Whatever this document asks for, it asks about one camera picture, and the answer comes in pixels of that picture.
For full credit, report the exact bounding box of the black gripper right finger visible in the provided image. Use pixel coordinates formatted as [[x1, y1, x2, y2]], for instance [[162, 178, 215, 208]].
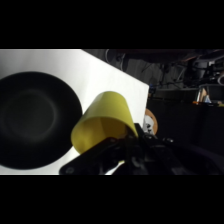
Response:
[[132, 123, 192, 175]]

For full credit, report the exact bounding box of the yellow plastic cup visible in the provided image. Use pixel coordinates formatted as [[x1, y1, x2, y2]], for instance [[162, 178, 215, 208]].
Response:
[[70, 90, 139, 164]]

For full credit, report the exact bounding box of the orange and white round disc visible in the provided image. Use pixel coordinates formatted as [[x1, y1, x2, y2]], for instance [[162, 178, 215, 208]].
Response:
[[143, 107, 160, 135]]

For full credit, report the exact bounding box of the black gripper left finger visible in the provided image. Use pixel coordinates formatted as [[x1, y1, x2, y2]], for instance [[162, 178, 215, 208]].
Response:
[[59, 136, 130, 175]]

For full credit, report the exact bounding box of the black bowl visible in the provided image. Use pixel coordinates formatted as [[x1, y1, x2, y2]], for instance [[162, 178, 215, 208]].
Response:
[[0, 71, 84, 171]]

